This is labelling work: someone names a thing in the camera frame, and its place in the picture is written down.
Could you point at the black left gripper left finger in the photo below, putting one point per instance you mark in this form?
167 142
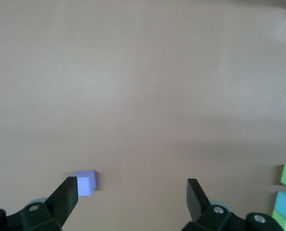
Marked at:
61 204

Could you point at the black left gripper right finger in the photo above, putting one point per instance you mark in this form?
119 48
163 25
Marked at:
198 204

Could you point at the purple foam block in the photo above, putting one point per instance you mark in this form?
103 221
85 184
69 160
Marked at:
86 184

